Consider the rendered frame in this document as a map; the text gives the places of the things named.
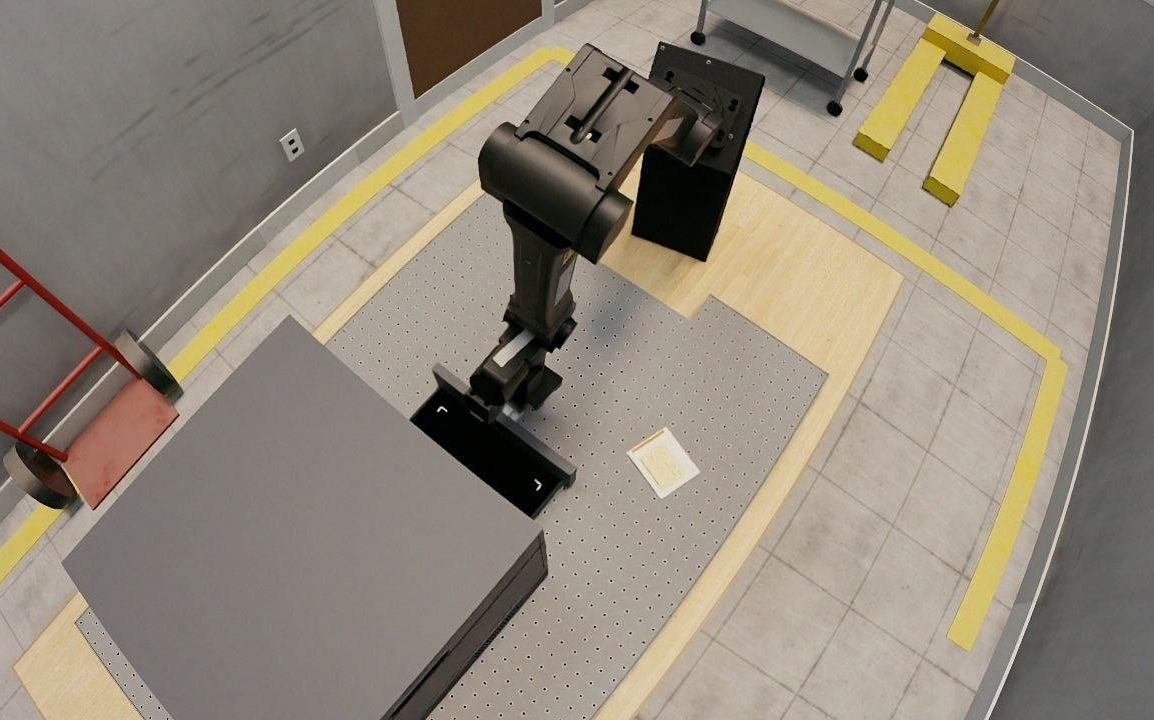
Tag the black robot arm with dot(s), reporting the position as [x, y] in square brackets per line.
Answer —
[550, 170]

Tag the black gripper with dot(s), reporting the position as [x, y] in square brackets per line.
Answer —
[550, 382]

